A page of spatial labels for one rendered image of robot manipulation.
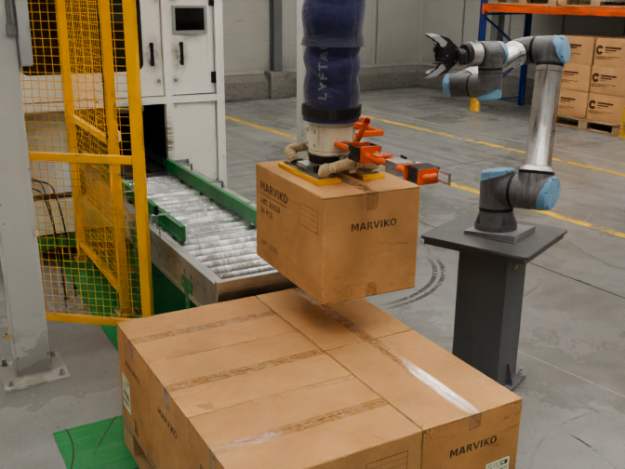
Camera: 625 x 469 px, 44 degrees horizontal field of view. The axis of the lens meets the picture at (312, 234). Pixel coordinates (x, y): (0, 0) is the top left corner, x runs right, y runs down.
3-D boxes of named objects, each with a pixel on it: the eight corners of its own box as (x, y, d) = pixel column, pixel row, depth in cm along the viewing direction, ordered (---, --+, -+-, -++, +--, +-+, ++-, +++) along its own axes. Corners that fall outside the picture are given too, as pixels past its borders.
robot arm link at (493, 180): (488, 202, 357) (489, 164, 353) (523, 206, 346) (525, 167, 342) (472, 207, 345) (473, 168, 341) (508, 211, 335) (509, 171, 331)
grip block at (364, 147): (346, 159, 276) (347, 142, 275) (369, 156, 281) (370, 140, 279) (358, 164, 269) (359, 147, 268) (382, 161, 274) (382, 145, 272)
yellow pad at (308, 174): (277, 167, 307) (277, 154, 305) (299, 165, 311) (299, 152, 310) (317, 186, 278) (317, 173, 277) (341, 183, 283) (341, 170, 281)
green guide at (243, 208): (166, 170, 547) (165, 157, 544) (179, 168, 552) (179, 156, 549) (262, 230, 414) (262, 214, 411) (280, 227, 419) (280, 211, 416)
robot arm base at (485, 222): (481, 221, 361) (482, 201, 359) (522, 225, 352) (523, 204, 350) (468, 230, 345) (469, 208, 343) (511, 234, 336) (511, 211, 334)
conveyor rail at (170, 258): (86, 200, 525) (85, 173, 520) (94, 199, 528) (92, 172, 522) (215, 325, 333) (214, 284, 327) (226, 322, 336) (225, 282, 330)
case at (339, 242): (256, 255, 326) (255, 162, 314) (339, 242, 344) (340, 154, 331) (322, 305, 276) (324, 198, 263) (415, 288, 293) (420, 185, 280)
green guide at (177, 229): (89, 178, 522) (88, 165, 519) (105, 176, 527) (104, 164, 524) (166, 245, 389) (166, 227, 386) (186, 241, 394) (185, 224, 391)
